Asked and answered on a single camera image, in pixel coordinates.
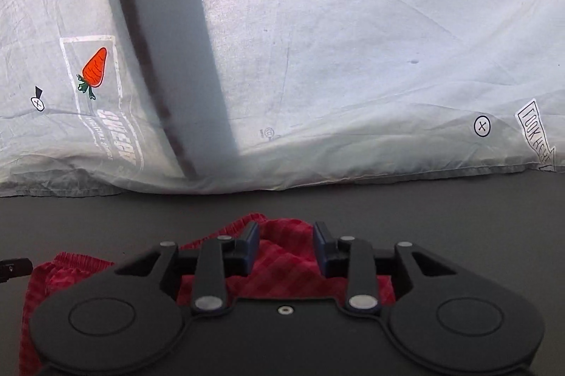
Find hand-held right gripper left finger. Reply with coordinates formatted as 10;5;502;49
114;221;261;313

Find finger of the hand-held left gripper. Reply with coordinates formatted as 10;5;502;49
0;257;33;284

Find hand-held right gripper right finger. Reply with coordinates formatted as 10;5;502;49
312;220;460;313

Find red checked shorts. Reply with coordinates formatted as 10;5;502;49
18;213;396;373

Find white printed bed sheet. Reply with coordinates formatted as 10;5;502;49
0;0;565;198

